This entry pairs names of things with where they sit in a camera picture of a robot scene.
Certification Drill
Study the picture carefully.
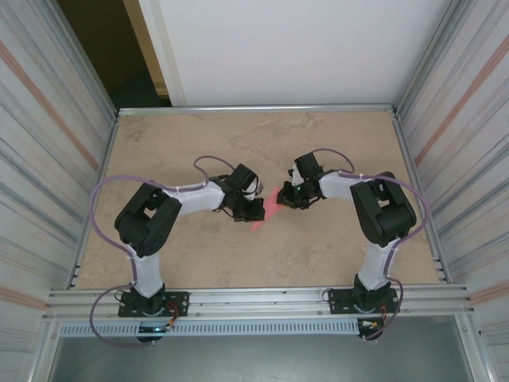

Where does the pink cloth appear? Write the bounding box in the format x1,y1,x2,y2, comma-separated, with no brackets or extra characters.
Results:
250,186,286,232

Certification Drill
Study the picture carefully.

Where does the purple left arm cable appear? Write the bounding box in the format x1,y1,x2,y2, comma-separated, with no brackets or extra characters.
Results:
89,155,239,349

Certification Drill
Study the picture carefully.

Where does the white door frame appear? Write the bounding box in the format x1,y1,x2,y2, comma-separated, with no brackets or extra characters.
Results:
137,0,188,107

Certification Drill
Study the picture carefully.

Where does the black base controller box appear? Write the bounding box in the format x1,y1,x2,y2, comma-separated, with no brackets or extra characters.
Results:
356,319,386,343
136,324,172,345

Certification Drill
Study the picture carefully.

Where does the aluminium mounting rail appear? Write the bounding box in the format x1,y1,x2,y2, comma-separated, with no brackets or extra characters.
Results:
41,283,476,320

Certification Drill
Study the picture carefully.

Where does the aluminium table edge rail long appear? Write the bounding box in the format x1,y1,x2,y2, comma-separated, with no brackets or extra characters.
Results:
117,103,398,117

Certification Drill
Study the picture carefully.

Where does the grey slotted cable duct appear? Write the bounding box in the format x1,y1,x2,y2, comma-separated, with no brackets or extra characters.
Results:
58,320,361,337

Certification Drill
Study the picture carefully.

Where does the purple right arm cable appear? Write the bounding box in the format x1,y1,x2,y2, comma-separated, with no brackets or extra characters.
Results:
309,147,433,343

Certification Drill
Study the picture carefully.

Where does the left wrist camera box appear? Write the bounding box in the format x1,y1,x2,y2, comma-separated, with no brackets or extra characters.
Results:
244,181,266,200

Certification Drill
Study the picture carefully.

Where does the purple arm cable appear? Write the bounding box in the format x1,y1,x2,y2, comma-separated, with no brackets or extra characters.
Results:
309,147,433,343
89,155,239,349

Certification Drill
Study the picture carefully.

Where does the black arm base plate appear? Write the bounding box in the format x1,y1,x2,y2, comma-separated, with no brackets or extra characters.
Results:
328,288,400,315
118,291,190,318

